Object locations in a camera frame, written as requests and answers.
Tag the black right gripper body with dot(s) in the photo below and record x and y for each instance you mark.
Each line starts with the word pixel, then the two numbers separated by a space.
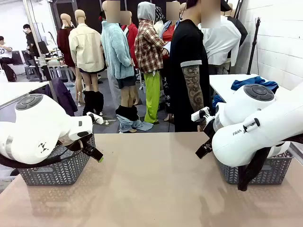
pixel 208 127

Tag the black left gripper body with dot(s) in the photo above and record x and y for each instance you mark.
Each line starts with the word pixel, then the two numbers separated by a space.
pixel 88 145

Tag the person's tattooed right forearm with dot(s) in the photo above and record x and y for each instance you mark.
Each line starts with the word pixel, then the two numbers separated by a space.
pixel 194 92

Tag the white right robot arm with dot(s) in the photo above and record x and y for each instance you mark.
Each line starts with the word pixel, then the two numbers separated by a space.
pixel 248 113

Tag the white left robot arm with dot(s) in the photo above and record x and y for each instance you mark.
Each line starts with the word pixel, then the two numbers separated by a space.
pixel 35 125

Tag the blue cloth under table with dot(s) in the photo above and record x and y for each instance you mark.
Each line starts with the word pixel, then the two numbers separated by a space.
pixel 216 101

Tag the white mannequin foot stand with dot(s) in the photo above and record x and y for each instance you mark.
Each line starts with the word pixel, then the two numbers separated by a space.
pixel 110 121

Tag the gray woven plastic basket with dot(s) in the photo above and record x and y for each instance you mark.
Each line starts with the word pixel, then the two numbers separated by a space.
pixel 272 175
pixel 59 172

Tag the black pants at mannequin ankles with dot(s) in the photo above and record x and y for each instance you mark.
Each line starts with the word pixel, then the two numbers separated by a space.
pixel 93 104

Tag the white side table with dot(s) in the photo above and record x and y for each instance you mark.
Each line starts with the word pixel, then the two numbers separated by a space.
pixel 222 82

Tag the jeans bundle at mannequin ankles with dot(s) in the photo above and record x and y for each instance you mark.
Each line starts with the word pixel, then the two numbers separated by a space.
pixel 129 118

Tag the purple jacket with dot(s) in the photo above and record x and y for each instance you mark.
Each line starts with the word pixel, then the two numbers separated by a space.
pixel 64 97

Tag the person in black t-shirt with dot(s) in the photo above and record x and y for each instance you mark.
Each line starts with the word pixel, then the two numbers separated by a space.
pixel 187 47

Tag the mannequin in white shirt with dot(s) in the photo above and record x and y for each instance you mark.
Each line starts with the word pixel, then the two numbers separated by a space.
pixel 220 45

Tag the black tripod stand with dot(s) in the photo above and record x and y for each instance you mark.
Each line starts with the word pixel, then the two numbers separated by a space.
pixel 254 42

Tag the mannequin in light blue fleece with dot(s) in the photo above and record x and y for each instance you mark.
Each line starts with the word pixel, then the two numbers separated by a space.
pixel 116 52

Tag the mannequin in plaid hooded shirt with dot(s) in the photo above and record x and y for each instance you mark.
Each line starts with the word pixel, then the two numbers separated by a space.
pixel 149 49

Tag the mannequin in cream jacket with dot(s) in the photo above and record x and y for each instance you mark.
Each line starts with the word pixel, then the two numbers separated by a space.
pixel 86 47

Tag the mannequin in denim shirt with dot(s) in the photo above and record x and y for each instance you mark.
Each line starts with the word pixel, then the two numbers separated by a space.
pixel 169 33

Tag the mannequin in black coat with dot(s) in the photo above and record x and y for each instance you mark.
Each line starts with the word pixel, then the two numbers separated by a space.
pixel 241 30

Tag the mannequin in maroon top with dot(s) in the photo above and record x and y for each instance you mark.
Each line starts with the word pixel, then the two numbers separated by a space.
pixel 64 45

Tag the black flat screen on stand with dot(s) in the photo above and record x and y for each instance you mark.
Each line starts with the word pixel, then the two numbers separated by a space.
pixel 43 47

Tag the black computer monitor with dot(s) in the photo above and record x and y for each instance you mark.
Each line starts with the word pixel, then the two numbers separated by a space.
pixel 17 58

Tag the standing person in black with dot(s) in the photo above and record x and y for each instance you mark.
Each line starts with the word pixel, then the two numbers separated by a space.
pixel 30 40

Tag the mannequin in red jacket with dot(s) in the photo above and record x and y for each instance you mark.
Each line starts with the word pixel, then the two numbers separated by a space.
pixel 131 33

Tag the seated person in white shirt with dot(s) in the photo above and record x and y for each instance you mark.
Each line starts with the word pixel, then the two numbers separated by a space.
pixel 4 50

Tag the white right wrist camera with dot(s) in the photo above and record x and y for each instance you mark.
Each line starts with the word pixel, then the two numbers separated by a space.
pixel 198 114

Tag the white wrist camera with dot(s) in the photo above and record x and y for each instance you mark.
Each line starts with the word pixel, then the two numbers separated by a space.
pixel 198 114
pixel 97 119

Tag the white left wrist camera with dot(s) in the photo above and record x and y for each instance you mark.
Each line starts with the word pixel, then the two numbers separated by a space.
pixel 97 119

